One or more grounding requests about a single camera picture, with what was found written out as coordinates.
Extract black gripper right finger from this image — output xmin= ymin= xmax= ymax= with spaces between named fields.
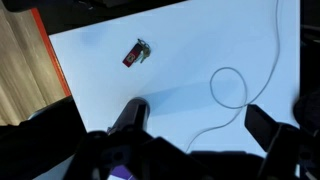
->
xmin=244 ymin=103 xmax=301 ymax=180

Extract purple folder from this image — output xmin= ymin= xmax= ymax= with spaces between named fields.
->
xmin=109 ymin=164 xmax=137 ymax=180

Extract black jacket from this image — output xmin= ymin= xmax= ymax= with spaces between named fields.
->
xmin=0 ymin=95 xmax=88 ymax=180

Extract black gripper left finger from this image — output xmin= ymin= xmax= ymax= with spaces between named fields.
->
xmin=71 ymin=128 xmax=208 ymax=180

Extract keys with red tag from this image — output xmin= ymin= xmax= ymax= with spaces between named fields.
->
xmin=122 ymin=38 xmax=153 ymax=69

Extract orange floor tape strip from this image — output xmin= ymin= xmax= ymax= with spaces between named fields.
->
xmin=30 ymin=8 xmax=73 ymax=98

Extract white cable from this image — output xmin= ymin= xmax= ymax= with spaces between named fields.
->
xmin=184 ymin=0 xmax=282 ymax=154

